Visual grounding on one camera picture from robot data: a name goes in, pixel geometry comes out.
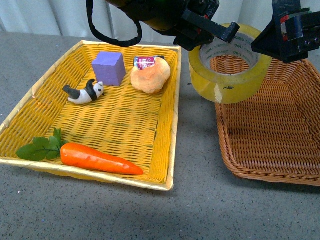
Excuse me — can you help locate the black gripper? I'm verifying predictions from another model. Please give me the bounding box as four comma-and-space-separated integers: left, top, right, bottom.
174, 0, 320, 63

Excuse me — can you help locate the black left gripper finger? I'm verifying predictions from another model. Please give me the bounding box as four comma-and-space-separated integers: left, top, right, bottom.
182, 9, 240, 44

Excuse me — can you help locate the brown wicker basket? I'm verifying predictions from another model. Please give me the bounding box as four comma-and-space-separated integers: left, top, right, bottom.
215, 59, 320, 186

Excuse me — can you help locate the yellow woven basket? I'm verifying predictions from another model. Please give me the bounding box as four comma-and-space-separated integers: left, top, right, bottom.
0, 40, 182, 191

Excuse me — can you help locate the small purple labelled can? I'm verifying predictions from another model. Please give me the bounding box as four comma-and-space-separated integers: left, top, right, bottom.
133, 55, 165, 70

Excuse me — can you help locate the croissant bread toy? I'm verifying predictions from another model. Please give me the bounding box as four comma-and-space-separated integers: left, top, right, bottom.
130, 57, 171, 94

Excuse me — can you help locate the purple foam cube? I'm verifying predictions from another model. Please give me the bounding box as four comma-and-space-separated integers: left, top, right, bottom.
91, 51, 126, 87

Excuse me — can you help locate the panda figurine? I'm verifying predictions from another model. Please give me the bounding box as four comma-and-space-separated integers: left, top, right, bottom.
62, 79, 104, 105

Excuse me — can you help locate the grey curtain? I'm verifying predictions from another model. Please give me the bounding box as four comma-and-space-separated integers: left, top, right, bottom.
0, 0, 320, 48

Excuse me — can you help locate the orange toy carrot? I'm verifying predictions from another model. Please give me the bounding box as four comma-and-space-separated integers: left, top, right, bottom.
16, 128, 144, 176

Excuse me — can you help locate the black cable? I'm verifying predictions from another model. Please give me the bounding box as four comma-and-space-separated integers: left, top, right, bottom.
85, 0, 143, 48

